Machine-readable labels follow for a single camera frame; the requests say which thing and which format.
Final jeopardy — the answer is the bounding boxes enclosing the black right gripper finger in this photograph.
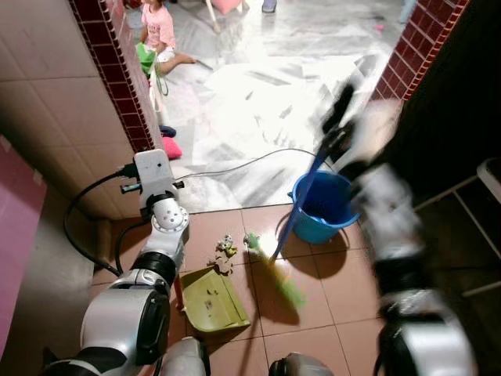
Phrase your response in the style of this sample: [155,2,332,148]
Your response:
[329,81,359,125]

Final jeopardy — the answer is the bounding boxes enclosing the blue-handled green broom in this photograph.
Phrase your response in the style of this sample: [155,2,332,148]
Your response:
[243,150,331,311]

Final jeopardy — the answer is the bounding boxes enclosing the green dustpan with red handle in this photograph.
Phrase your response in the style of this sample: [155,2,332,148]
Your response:
[173,265,252,335]

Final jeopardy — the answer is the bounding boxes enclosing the blue plastic bucket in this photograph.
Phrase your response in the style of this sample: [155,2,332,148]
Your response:
[290,170,362,244]

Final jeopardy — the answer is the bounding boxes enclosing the pink stool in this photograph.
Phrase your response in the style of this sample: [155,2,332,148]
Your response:
[205,0,250,16]

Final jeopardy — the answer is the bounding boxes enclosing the crumpled paper trash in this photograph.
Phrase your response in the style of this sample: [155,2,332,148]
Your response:
[214,233,239,276]

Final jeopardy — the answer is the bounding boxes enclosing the pink slipper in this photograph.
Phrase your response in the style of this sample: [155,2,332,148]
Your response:
[160,136,183,161]

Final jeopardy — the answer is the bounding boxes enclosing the child in pink shirt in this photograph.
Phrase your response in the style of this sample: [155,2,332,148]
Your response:
[139,0,197,76]

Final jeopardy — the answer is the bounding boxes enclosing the green bag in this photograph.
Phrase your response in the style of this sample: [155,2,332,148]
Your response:
[136,42,158,77]

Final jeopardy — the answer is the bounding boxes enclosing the silver right robot leg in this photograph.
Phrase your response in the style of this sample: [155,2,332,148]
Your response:
[268,352,335,376]

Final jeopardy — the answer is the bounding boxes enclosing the silver robot leg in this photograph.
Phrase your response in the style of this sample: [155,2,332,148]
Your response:
[268,352,335,376]
[160,336,210,376]

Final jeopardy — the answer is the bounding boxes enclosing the silver left robot leg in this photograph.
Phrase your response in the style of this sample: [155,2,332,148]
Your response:
[160,336,210,376]

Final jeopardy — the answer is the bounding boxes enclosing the pink board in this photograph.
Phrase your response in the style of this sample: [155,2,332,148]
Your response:
[0,136,47,349]

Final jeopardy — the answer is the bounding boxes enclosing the thin black floor cable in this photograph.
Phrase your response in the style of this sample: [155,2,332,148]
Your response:
[182,147,319,180]

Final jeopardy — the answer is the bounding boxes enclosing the white metal chair frame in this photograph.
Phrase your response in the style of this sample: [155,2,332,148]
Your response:
[413,159,501,299]

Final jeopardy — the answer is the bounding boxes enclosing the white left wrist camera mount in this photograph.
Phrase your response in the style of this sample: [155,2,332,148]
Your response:
[134,150,178,197]

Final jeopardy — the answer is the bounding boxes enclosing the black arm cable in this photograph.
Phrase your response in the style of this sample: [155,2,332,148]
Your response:
[63,168,140,277]

